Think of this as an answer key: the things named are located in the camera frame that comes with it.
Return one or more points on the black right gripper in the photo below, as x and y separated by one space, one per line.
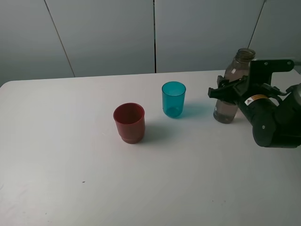
253 101

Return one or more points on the clear brown plastic bottle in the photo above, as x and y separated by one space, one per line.
225 112

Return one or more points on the blue translucent plastic cup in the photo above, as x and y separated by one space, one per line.
173 95

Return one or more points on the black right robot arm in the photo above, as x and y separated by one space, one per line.
275 116

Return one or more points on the red plastic cup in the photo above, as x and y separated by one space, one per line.
130 122

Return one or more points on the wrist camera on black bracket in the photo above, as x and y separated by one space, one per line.
261 70

